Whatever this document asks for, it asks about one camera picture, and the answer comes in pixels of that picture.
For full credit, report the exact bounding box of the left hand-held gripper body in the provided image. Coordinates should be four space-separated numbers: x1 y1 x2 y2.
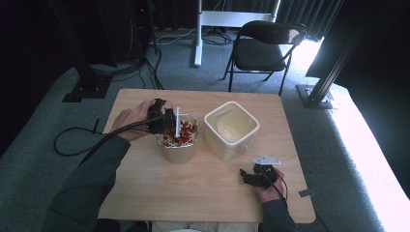
146 98 169 135

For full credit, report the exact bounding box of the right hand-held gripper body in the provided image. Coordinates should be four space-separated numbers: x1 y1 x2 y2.
251 155 282 189

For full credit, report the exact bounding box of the white spoon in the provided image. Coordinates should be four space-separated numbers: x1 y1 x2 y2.
173 106 183 139

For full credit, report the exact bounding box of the pile of red beige snacks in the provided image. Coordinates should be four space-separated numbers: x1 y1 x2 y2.
161 120 196 148

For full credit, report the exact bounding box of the beige container with metal rim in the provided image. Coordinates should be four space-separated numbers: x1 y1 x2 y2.
156 113 199 164

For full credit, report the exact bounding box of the white square bin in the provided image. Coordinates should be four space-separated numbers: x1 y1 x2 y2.
203 101 260 162

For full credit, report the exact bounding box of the person's right hand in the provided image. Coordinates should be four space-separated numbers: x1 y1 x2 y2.
254 167 288 204

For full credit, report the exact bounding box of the person's left hand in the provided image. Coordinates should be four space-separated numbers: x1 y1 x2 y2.
110 99 157 143

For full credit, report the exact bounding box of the black metal stand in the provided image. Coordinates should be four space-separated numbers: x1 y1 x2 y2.
295 13 366 110
47 0 114 103

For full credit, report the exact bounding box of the black equipment cabinet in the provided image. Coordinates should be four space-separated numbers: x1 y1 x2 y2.
96 0 153 62

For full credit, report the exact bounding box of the black folding chair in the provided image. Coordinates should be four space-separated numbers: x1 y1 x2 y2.
221 19 308 97

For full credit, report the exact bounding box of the dark curtain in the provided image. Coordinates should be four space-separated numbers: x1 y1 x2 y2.
151 0 344 42

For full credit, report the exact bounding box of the right hand-held gripper cable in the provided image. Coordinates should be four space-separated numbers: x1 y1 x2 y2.
261 171 289 204

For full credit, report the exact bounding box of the hand-held gripper cable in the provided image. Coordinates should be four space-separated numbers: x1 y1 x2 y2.
261 171 289 204
78 115 163 166

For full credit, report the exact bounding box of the bundle of black floor cables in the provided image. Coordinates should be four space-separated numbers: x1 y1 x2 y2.
90 44 165 91

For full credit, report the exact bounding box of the left hand-held gripper cable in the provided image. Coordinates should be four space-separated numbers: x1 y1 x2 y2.
78 115 163 166

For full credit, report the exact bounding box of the black looped floor cable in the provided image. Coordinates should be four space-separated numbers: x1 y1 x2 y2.
53 118 103 158

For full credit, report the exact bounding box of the white desk frame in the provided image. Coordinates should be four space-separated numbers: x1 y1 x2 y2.
192 0 281 68

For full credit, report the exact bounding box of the white floor cable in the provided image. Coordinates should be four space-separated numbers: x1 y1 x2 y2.
150 27 199 46

